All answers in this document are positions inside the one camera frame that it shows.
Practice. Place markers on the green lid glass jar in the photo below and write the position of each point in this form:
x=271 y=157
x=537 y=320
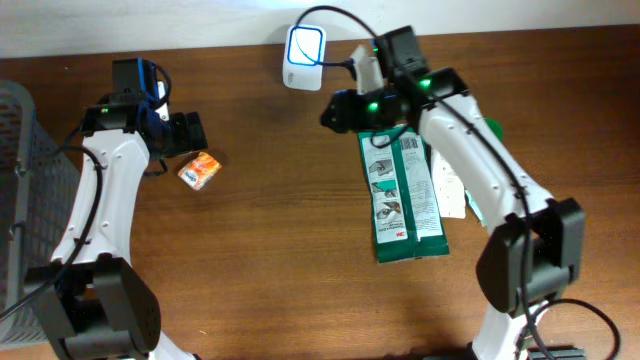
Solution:
x=495 y=128

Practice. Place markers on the green white long package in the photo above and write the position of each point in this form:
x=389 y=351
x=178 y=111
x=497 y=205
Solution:
x=405 y=215

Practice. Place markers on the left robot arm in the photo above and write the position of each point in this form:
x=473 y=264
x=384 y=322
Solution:
x=89 y=300

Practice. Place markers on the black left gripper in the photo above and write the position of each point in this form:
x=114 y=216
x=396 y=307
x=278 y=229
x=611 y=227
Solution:
x=187 y=133

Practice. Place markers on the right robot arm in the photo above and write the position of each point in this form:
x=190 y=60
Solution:
x=535 y=242

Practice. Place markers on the grey plastic mesh basket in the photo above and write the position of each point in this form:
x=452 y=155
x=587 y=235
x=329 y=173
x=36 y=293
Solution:
x=37 y=192

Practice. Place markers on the white cosmetic tube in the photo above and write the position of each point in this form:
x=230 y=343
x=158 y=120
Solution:
x=448 y=187

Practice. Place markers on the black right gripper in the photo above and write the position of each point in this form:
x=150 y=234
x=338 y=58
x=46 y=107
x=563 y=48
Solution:
x=353 y=111

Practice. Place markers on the orange tissue packet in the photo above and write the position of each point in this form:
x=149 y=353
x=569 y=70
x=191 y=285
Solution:
x=197 y=172

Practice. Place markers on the mint green wipes packet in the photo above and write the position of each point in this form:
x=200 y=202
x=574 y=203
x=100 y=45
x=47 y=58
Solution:
x=475 y=208

